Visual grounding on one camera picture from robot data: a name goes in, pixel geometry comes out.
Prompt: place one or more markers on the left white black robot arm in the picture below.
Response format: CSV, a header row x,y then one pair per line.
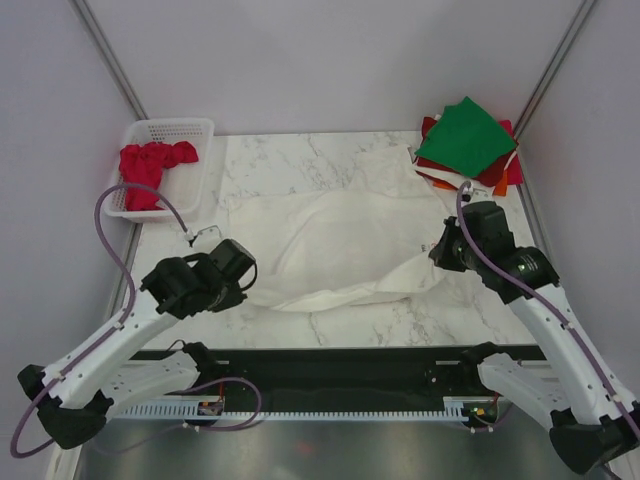
x,y
76,396

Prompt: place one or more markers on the right aluminium corner post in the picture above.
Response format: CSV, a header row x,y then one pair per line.
x,y
561,52

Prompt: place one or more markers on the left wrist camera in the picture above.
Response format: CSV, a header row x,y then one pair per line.
x,y
203,236

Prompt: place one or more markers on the folded dark red t-shirt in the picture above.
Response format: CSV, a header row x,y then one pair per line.
x,y
489,177

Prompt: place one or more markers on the folded pink red t-shirt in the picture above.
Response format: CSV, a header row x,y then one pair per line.
x,y
512,150

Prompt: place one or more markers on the white coca-cola t-shirt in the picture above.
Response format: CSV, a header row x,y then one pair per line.
x,y
366,243

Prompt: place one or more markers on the crumpled red t-shirt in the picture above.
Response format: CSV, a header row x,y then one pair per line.
x,y
145,164

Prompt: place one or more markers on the left aluminium corner post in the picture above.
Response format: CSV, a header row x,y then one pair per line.
x,y
101,43

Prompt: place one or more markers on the white slotted cable duct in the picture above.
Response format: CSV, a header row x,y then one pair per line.
x,y
450,409

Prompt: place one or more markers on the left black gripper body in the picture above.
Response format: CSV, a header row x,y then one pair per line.
x,y
226,298

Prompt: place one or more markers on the aluminium corner post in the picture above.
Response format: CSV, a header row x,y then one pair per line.
x,y
101,43
561,52

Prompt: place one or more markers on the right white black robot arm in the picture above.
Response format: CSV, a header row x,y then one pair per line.
x,y
591,417

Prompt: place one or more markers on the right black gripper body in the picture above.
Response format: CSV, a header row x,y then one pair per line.
x,y
449,254

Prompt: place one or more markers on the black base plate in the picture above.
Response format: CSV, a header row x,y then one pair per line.
x,y
351,377

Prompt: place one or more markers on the folded orange t-shirt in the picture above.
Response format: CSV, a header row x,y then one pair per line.
x,y
453,181

